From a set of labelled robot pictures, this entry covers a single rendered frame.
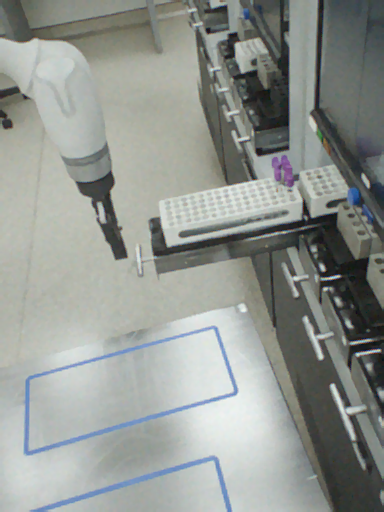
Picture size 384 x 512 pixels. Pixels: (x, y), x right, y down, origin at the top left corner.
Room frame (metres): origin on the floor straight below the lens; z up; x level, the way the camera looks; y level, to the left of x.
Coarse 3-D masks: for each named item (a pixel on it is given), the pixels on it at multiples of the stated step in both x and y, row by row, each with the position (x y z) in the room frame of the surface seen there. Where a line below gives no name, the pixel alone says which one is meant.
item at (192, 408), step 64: (192, 320) 0.61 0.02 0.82; (0, 384) 0.56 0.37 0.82; (64, 384) 0.53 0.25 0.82; (128, 384) 0.51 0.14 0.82; (192, 384) 0.48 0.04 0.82; (256, 384) 0.46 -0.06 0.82; (0, 448) 0.44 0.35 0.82; (64, 448) 0.42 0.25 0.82; (128, 448) 0.40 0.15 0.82; (192, 448) 0.37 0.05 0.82; (256, 448) 0.36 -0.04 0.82
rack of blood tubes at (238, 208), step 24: (216, 192) 0.93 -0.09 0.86; (240, 192) 0.91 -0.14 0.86; (264, 192) 0.89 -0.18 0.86; (168, 216) 0.87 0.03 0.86; (192, 216) 0.85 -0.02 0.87; (216, 216) 0.85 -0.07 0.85; (240, 216) 0.83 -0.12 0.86; (264, 216) 0.85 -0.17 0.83; (288, 216) 0.83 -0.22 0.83; (168, 240) 0.83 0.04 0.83; (192, 240) 0.83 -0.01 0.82
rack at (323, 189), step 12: (324, 168) 0.92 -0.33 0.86; (336, 168) 0.92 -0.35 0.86; (300, 180) 0.91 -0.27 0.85; (312, 180) 0.90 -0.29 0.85; (324, 180) 0.89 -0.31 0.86; (336, 180) 0.87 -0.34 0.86; (300, 192) 0.91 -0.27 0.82; (312, 192) 0.85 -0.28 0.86; (324, 192) 0.85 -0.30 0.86; (336, 192) 0.84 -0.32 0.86; (312, 204) 0.83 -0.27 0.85; (324, 204) 0.83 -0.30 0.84; (336, 204) 0.86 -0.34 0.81; (312, 216) 0.83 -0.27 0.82
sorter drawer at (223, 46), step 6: (222, 42) 1.78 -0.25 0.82; (228, 42) 1.79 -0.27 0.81; (216, 48) 1.80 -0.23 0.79; (222, 48) 1.73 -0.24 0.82; (228, 48) 1.72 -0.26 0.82; (222, 54) 1.71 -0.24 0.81; (228, 54) 1.68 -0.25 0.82; (234, 54) 1.68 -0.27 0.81; (222, 60) 1.68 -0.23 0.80; (210, 66) 1.76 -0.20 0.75; (222, 66) 1.70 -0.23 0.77; (210, 72) 1.72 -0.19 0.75; (222, 72) 1.71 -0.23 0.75
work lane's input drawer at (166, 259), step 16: (304, 208) 0.86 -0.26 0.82; (160, 224) 0.91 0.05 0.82; (288, 224) 0.82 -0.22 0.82; (304, 224) 0.82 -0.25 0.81; (160, 240) 0.85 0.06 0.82; (208, 240) 0.82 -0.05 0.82; (224, 240) 0.82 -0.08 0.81; (240, 240) 0.82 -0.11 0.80; (256, 240) 0.81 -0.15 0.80; (272, 240) 0.81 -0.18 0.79; (288, 240) 0.81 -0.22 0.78; (144, 256) 0.88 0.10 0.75; (160, 256) 0.82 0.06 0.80; (176, 256) 0.81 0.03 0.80; (192, 256) 0.81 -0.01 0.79; (208, 256) 0.81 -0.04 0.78; (224, 256) 0.81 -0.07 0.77; (240, 256) 0.81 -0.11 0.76; (160, 272) 0.81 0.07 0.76
